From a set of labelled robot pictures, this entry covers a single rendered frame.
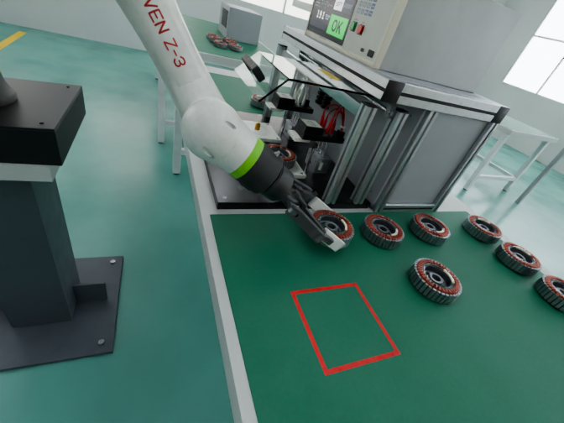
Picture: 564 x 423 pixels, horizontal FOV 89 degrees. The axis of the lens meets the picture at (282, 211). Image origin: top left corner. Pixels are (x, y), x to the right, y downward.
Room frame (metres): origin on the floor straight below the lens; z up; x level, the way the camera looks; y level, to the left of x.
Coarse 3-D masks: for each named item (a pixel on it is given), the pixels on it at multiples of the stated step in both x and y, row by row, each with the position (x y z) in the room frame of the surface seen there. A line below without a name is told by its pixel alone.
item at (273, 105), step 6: (276, 96) 1.06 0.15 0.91; (282, 96) 1.06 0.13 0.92; (288, 96) 1.09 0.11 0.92; (270, 102) 1.08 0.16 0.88; (276, 102) 1.05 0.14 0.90; (282, 102) 1.05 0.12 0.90; (288, 102) 1.06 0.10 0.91; (294, 102) 1.07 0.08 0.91; (270, 108) 1.03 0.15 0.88; (276, 108) 1.04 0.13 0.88; (282, 108) 1.05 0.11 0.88; (288, 108) 1.06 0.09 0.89; (294, 108) 1.07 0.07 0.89; (300, 108) 1.08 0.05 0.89; (306, 108) 1.09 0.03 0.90; (294, 114) 1.13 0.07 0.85; (300, 114) 1.10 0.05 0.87; (294, 120) 1.11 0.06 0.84
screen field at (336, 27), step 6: (330, 18) 1.05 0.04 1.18; (336, 18) 1.02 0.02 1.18; (342, 18) 0.99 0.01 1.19; (330, 24) 1.04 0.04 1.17; (336, 24) 1.01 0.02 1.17; (342, 24) 0.98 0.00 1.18; (330, 30) 1.03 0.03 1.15; (336, 30) 1.00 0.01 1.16; (342, 30) 0.97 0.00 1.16; (336, 36) 0.99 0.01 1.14; (342, 36) 0.96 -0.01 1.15
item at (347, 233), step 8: (320, 216) 0.58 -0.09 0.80; (328, 216) 0.60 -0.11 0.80; (336, 216) 0.61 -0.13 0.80; (328, 224) 0.58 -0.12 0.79; (336, 224) 0.60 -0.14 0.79; (344, 224) 0.58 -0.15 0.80; (336, 232) 0.54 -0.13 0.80; (344, 232) 0.55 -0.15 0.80; (352, 232) 0.56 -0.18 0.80; (344, 240) 0.52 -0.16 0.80
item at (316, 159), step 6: (306, 156) 0.92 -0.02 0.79; (312, 156) 0.89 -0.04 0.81; (318, 156) 0.88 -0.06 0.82; (306, 162) 0.91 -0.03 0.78; (312, 162) 0.88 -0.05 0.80; (318, 162) 0.87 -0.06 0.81; (324, 162) 0.88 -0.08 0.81; (330, 162) 0.89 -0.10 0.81; (312, 168) 0.87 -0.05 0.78; (324, 168) 0.88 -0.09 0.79
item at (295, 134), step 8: (304, 120) 0.88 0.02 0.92; (312, 120) 0.90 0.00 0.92; (296, 128) 0.87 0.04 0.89; (304, 128) 0.84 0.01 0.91; (312, 128) 0.84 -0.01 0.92; (320, 128) 0.85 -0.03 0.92; (296, 136) 0.84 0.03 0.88; (304, 136) 0.83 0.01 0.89; (312, 136) 0.84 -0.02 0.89; (320, 136) 0.85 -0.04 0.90; (328, 136) 0.88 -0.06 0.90; (336, 136) 0.90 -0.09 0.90; (320, 144) 0.92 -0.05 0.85; (328, 144) 0.88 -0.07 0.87; (320, 152) 0.90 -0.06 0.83
